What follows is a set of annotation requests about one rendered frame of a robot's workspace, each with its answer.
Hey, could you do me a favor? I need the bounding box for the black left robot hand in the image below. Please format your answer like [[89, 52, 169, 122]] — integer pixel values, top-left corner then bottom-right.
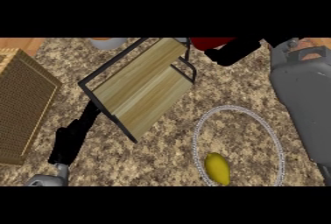
[[46, 100, 104, 166]]

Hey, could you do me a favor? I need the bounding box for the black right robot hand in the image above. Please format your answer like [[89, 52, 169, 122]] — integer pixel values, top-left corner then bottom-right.
[[203, 37, 305, 67]]

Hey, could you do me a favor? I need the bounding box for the red rounded object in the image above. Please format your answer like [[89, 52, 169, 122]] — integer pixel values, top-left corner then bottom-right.
[[191, 37, 237, 53]]

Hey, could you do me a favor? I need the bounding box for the brown wicker basket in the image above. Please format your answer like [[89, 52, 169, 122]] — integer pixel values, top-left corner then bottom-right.
[[0, 47, 64, 166]]

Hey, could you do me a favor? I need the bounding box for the grey bowl with orange inside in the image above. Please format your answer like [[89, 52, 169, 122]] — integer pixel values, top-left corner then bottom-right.
[[88, 37, 131, 50]]

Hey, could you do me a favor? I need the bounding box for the yellow mango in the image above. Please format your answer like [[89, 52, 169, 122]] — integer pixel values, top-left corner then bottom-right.
[[203, 151, 233, 186]]

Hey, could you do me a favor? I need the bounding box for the black frame wooden tiered shelf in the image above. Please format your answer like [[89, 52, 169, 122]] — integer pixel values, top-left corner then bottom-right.
[[77, 37, 200, 144]]

